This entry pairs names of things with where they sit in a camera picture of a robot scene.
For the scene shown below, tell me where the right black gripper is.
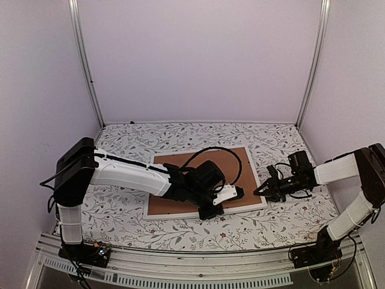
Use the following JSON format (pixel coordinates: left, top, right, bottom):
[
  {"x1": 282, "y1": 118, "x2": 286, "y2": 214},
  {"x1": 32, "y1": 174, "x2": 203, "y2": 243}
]
[{"x1": 254, "y1": 174, "x2": 306, "y2": 203}]

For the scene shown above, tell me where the brown frame backing board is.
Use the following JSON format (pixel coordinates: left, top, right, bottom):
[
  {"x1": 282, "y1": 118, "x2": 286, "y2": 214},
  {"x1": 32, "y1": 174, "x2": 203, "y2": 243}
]
[{"x1": 143, "y1": 144, "x2": 267, "y2": 220}]

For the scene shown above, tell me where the white picture frame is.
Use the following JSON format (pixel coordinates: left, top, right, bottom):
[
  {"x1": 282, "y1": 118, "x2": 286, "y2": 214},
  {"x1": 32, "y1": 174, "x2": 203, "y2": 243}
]
[{"x1": 142, "y1": 146, "x2": 268, "y2": 222}]

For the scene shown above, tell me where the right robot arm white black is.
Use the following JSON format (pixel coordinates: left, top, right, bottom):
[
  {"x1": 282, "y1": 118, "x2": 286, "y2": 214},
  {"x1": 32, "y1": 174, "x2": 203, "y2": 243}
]
[{"x1": 253, "y1": 143, "x2": 384, "y2": 263}]

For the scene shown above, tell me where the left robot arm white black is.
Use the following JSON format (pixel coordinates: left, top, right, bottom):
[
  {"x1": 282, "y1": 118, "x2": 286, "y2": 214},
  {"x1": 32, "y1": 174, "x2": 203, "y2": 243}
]
[{"x1": 41, "y1": 137, "x2": 225, "y2": 261}]

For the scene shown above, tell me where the floral patterned table mat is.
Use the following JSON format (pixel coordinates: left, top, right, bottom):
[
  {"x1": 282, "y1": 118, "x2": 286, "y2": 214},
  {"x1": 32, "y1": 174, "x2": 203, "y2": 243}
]
[{"x1": 82, "y1": 123, "x2": 337, "y2": 252}]

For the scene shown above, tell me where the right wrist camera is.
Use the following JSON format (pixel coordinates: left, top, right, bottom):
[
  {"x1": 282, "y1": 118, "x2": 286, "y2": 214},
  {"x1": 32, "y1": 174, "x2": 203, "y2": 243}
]
[{"x1": 266, "y1": 165, "x2": 283, "y2": 181}]

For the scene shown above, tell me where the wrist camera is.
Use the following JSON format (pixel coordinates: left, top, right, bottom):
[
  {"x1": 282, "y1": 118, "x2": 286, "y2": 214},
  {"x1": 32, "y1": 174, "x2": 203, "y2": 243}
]
[
  {"x1": 266, "y1": 165, "x2": 283, "y2": 181},
  {"x1": 212, "y1": 184, "x2": 244, "y2": 206}
]

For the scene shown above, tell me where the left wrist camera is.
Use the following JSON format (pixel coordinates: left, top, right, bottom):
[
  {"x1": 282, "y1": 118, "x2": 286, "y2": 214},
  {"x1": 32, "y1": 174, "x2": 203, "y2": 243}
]
[{"x1": 212, "y1": 184, "x2": 244, "y2": 206}]

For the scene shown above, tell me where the front aluminium rail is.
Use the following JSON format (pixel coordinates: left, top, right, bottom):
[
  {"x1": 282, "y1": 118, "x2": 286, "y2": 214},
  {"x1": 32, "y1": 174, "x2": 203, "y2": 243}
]
[{"x1": 25, "y1": 233, "x2": 377, "y2": 288}]

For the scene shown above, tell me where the right black cable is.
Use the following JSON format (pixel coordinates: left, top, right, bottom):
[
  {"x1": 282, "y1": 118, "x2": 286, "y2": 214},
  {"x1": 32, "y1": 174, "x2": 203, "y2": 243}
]
[{"x1": 290, "y1": 234, "x2": 359, "y2": 279}]

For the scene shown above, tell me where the black cable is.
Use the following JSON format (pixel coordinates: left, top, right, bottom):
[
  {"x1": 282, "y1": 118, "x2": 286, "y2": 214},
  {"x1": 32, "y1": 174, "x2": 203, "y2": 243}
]
[
  {"x1": 290, "y1": 234, "x2": 359, "y2": 279},
  {"x1": 61, "y1": 237, "x2": 96, "y2": 289}
]

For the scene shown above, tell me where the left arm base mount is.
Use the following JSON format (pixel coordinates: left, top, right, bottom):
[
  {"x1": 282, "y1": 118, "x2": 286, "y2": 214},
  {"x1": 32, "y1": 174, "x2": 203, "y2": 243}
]
[{"x1": 58, "y1": 240, "x2": 111, "y2": 268}]

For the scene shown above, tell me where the left black cable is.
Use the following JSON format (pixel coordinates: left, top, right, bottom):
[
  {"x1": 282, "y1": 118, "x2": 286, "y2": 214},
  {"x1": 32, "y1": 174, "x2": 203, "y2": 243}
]
[{"x1": 61, "y1": 237, "x2": 96, "y2": 289}]

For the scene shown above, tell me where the right aluminium corner post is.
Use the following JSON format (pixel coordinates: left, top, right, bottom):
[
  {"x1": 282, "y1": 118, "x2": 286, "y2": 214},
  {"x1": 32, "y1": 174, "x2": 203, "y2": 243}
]
[{"x1": 295, "y1": 0, "x2": 331, "y2": 130}]

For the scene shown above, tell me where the aluminium corner post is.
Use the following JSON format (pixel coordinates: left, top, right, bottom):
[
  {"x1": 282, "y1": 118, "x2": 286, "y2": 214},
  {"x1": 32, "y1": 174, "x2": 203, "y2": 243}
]
[
  {"x1": 295, "y1": 0, "x2": 331, "y2": 130},
  {"x1": 68, "y1": 0, "x2": 105, "y2": 129}
]

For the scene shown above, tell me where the left aluminium corner post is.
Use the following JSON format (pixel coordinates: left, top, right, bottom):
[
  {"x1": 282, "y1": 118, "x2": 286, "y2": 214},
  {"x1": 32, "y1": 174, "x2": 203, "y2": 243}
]
[{"x1": 68, "y1": 0, "x2": 105, "y2": 129}]

